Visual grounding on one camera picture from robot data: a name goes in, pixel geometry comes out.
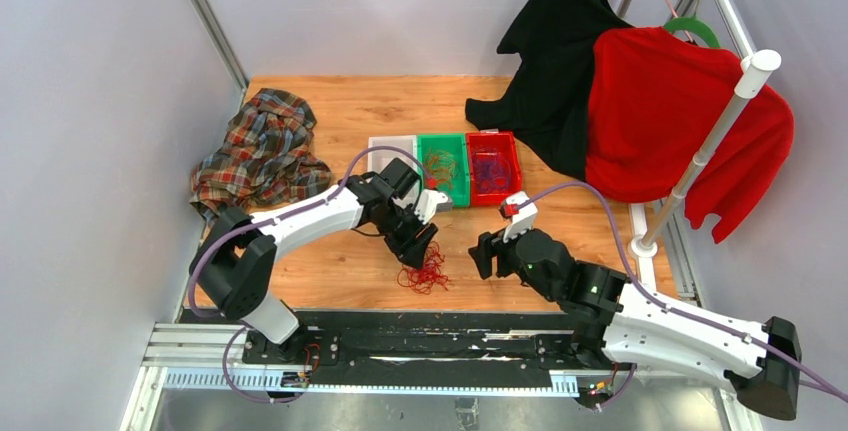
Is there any black t-shirt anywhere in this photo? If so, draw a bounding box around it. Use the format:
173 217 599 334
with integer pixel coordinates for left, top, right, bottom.
465 0 630 180

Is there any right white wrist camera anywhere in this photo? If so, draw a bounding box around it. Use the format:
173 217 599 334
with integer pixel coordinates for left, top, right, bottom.
499 191 538 242

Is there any white clothes rack pole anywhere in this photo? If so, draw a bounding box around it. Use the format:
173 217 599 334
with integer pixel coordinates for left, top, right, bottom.
630 49 782 259

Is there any red t-shirt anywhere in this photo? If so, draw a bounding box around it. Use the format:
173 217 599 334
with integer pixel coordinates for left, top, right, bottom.
585 27 794 243

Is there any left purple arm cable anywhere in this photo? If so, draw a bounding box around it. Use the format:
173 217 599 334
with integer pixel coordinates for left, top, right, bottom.
186 144 439 405

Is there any red plastic bin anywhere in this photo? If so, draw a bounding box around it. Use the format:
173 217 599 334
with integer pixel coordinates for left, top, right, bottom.
465 132 523 207

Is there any metal rack top bar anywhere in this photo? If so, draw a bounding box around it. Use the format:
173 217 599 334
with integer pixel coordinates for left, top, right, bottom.
714 0 757 58

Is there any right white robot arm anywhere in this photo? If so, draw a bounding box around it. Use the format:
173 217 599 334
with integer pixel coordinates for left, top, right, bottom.
468 229 801 421

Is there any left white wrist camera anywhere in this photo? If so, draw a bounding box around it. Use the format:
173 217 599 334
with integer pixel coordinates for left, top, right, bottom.
413 189 453 224

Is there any plaid flannel shirt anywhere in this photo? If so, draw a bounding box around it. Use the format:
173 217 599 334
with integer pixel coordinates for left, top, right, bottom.
189 88 333 224

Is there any purple thin cable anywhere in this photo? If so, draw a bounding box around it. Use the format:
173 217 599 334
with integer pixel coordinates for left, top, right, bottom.
472 151 518 196

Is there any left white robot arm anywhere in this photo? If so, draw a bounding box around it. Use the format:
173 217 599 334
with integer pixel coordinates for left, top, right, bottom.
188 158 452 364

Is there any green hanger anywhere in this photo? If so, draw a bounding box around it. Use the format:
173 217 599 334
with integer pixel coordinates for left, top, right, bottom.
663 16 722 49

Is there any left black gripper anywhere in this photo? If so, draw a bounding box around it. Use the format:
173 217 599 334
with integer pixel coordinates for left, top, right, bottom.
380 201 439 271

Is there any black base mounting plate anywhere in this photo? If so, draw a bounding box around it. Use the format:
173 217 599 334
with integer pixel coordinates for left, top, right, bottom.
245 310 631 377

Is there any red thin cable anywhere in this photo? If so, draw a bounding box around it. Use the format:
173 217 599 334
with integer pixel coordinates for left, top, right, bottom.
396 241 453 297

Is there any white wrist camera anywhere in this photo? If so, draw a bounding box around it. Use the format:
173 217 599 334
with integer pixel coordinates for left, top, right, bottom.
499 191 538 242
413 189 453 224

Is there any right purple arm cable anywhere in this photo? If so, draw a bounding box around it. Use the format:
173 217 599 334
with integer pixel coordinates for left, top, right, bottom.
500 180 848 405

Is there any slotted aluminium rail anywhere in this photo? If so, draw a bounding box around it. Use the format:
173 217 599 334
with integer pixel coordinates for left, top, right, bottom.
142 324 580 399

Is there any white plastic bin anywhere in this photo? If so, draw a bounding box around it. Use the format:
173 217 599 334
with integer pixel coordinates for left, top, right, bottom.
366 135 418 173

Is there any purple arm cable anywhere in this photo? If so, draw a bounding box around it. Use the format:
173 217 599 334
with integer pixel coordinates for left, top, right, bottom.
186 144 439 405
500 180 848 405

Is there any orange thin cable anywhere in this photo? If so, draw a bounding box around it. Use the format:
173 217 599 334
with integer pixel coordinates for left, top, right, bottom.
423 148 465 192

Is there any green plastic bin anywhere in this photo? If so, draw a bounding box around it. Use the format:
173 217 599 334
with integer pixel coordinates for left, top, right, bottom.
417 133 471 208

